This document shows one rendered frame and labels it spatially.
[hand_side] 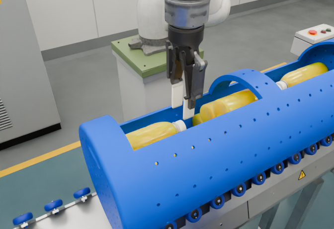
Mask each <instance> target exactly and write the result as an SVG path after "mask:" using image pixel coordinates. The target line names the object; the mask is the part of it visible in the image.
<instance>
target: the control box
mask: <svg viewBox="0 0 334 229"><path fill-rule="evenodd" d="M321 27H322V28H321ZM327 28H330V29H331V31H326V33H322V32H321V30H326V29H327ZM309 30H316V31H317V34H314V35H313V34H310V33H309ZM333 38H334V27H332V26H329V25H326V24H321V25H318V26H315V27H311V28H308V29H305V30H301V31H298V32H296V33H295V37H294V40H293V44H292V47H291V51H290V52H291V53H293V54H295V55H297V56H300V55H301V54H302V53H303V52H304V51H305V50H306V49H307V48H309V47H310V46H312V45H314V44H317V43H320V42H323V41H326V40H329V39H333Z"/></svg>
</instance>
